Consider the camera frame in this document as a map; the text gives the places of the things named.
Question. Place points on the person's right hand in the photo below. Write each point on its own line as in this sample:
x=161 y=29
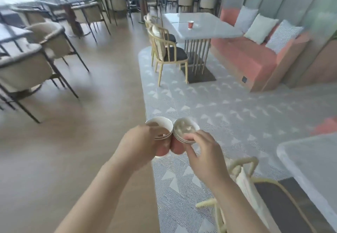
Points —
x=210 y=159

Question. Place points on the person's left hand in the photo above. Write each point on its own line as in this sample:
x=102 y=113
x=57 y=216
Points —
x=139 y=145

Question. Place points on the person's left fingers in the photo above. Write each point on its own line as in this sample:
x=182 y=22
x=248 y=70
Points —
x=148 y=128

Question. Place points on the person's right thumb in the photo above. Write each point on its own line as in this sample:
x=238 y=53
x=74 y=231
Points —
x=191 y=152

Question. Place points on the paper cups with scraps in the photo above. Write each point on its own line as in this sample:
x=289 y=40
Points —
x=185 y=127

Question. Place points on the person's left forearm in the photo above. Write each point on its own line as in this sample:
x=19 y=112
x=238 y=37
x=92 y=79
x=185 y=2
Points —
x=100 y=196

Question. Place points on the person's right forearm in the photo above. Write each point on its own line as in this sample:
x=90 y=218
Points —
x=237 y=206

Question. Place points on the grey patterned rug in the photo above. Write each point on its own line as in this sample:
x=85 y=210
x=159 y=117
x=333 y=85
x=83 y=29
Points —
x=210 y=101

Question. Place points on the yellow wooden chair dark seat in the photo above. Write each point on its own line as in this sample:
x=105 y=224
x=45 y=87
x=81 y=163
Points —
x=158 y=23
x=263 y=198
x=168 y=53

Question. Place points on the red paper cup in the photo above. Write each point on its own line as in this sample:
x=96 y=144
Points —
x=191 y=25

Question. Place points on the coral upholstered bench sofa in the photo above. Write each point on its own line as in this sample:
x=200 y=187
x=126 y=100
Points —
x=326 y=126
x=247 y=56

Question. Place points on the white marble dining table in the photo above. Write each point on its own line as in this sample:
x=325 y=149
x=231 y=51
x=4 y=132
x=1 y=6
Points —
x=200 y=26
x=313 y=167

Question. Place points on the plain white cushion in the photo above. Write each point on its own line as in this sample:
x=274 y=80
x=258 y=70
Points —
x=260 y=29
x=246 y=19

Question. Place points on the grey patterned cushion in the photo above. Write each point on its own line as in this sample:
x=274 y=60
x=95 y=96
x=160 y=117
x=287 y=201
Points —
x=284 y=36

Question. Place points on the dark glass-top table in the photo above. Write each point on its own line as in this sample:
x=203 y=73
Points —
x=13 y=33
x=63 y=3

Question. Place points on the black wall socket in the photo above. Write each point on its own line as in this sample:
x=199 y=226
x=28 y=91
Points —
x=244 y=79

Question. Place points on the beige armchair black frame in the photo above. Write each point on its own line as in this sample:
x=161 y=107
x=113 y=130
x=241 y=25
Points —
x=117 y=3
x=208 y=3
x=50 y=36
x=88 y=14
x=152 y=1
x=185 y=1
x=23 y=69

